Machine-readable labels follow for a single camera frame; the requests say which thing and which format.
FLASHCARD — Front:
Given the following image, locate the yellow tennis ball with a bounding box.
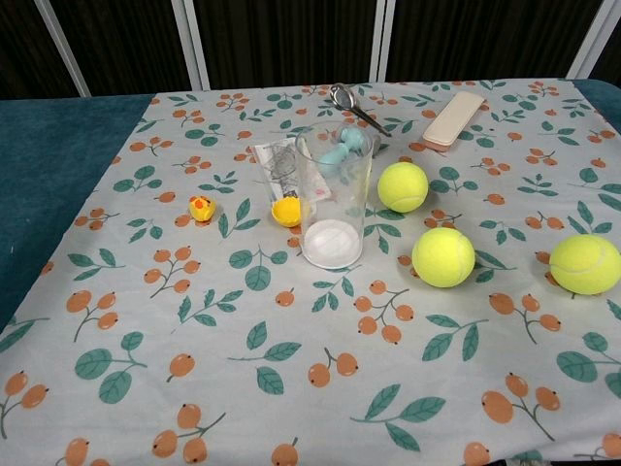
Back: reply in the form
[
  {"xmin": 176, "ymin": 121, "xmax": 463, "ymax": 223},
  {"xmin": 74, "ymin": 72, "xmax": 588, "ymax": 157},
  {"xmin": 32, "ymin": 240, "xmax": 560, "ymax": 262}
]
[
  {"xmin": 548, "ymin": 233, "xmax": 621, "ymax": 296},
  {"xmin": 411, "ymin": 226, "xmax": 476, "ymax": 289},
  {"xmin": 376, "ymin": 161, "xmax": 430, "ymax": 214}
]

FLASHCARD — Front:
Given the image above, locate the clear plastic cup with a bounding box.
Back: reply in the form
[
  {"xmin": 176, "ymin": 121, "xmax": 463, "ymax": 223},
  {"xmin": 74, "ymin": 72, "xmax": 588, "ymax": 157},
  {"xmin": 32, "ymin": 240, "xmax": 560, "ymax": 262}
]
[{"xmin": 294, "ymin": 120, "xmax": 376, "ymax": 269}]

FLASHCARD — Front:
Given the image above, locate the yellow eggshell cup toy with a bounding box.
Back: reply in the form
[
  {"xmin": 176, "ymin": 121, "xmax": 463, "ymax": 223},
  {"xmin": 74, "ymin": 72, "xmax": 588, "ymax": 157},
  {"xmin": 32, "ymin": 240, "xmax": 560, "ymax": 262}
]
[{"xmin": 271, "ymin": 195, "xmax": 304, "ymax": 228}]

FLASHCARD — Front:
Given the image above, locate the light blue toy dumbbell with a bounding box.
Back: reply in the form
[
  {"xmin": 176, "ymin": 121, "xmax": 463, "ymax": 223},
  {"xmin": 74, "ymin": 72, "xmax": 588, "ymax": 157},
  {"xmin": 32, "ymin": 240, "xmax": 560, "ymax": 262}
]
[{"xmin": 317, "ymin": 126, "xmax": 366, "ymax": 185}]

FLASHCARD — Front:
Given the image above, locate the small yellow duck toy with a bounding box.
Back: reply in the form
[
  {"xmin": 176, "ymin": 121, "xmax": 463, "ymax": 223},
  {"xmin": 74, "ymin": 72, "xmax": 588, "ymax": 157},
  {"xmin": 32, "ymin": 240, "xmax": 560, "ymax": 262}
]
[{"xmin": 187, "ymin": 194, "xmax": 217, "ymax": 223}]

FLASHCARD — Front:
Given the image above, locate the floral leaf berry tablecloth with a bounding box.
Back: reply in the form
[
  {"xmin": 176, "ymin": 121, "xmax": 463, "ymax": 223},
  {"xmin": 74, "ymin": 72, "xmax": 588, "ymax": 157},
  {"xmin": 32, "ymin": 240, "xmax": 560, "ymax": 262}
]
[{"xmin": 0, "ymin": 79, "xmax": 621, "ymax": 466}]

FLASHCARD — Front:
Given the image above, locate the metal tea strainer spoon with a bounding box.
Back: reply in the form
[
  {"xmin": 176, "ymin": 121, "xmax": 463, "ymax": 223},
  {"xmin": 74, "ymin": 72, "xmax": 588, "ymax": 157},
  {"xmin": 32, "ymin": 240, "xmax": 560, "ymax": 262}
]
[{"xmin": 329, "ymin": 83, "xmax": 392, "ymax": 138}]

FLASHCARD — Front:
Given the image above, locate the beige rectangular case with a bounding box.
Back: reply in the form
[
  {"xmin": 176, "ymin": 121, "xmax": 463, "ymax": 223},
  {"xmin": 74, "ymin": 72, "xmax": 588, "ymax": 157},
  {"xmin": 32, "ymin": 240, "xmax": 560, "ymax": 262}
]
[{"xmin": 420, "ymin": 91, "xmax": 487, "ymax": 153}]

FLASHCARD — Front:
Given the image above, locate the teal fabric table cover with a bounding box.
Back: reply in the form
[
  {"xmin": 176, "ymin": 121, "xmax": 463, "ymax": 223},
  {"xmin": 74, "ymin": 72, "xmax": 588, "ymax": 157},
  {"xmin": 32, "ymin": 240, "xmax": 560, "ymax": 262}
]
[{"xmin": 0, "ymin": 77, "xmax": 621, "ymax": 336}]

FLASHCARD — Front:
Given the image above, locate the clear packet with wire whisk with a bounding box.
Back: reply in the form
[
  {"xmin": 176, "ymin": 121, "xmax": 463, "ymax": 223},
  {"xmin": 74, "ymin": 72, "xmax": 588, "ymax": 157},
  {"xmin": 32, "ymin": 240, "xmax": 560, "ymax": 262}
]
[{"xmin": 249, "ymin": 139, "xmax": 331, "ymax": 215}]

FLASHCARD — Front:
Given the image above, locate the white frame post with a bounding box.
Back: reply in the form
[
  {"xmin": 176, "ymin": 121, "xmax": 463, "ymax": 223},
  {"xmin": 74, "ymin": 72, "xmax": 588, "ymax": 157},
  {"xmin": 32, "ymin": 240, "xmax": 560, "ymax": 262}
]
[
  {"xmin": 369, "ymin": 0, "xmax": 390, "ymax": 83},
  {"xmin": 566, "ymin": 0, "xmax": 621, "ymax": 80},
  {"xmin": 34, "ymin": 0, "xmax": 92, "ymax": 97},
  {"xmin": 170, "ymin": 0, "xmax": 211, "ymax": 91}
]

